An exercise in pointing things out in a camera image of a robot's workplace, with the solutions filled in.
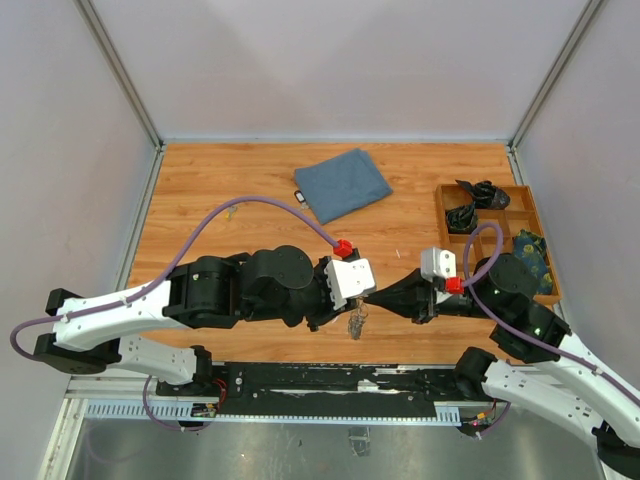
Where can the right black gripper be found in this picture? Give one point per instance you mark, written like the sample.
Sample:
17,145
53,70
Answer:
411,296

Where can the dark rolled tie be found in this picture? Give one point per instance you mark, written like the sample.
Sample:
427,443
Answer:
486,195
462,219

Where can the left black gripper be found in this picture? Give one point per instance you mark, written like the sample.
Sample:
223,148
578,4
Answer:
329,310

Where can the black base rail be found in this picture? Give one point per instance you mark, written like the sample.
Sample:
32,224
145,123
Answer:
323,391

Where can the wooden compartment tray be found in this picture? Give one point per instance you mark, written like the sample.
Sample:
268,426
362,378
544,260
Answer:
520,215

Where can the dark rolled tie top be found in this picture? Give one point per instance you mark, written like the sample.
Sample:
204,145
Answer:
486,195

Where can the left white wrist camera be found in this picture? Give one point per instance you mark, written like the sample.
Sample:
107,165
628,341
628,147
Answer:
349,280

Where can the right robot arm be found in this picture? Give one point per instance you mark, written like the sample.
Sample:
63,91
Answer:
591,400

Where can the blue floral rolled tie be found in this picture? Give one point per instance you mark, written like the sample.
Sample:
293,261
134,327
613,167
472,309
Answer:
531,249

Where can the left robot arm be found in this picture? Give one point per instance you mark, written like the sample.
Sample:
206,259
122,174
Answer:
92,335

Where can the black key fob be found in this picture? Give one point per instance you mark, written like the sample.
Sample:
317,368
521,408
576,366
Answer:
299,196

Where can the dark rolled tie middle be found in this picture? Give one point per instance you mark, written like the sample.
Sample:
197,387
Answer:
462,219

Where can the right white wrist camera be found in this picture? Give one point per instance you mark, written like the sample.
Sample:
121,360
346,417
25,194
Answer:
436,262

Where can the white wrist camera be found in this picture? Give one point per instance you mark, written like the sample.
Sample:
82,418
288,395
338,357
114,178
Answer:
349,280
436,262

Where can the folded blue cloth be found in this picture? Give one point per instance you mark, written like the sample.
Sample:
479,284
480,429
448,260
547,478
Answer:
341,185

